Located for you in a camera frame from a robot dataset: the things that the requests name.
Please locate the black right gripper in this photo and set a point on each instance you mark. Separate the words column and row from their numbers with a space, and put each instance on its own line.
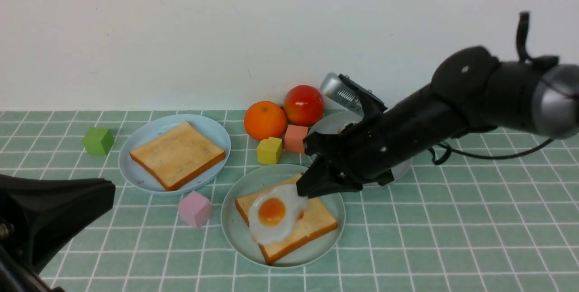
column 365, row 152

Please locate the toast slice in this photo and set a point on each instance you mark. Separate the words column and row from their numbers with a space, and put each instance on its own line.
column 177, row 155
column 312, row 221

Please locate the fried egg front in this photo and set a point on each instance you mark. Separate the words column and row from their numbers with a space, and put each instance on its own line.
column 274, row 214

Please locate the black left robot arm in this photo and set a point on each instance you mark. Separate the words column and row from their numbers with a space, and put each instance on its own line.
column 38, row 218

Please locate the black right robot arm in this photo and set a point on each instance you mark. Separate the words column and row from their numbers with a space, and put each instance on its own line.
column 470, row 92

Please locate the salmon block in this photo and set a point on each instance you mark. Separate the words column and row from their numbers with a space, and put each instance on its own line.
column 294, row 139

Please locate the yellow block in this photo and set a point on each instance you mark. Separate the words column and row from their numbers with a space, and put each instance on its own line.
column 270, row 151

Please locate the grey egg plate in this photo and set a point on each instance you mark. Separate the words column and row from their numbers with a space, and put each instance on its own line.
column 335, row 123

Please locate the red tomato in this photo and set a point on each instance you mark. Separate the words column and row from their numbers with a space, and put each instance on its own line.
column 304, row 106

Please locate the orange fruit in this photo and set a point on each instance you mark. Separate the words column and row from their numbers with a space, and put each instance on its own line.
column 265, row 119

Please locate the grey centre plate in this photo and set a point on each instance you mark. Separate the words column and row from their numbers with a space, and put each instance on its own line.
column 237, row 233

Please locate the green checked tablecloth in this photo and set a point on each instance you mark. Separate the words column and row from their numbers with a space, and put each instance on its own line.
column 465, row 226

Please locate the pink block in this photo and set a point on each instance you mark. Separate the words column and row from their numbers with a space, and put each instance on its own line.
column 195, row 209

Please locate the light blue plate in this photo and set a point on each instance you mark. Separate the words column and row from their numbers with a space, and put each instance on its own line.
column 135, row 165

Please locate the green block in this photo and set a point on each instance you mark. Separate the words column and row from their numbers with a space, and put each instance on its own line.
column 98, row 140

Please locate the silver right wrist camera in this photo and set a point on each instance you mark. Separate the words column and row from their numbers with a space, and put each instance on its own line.
column 341, row 89

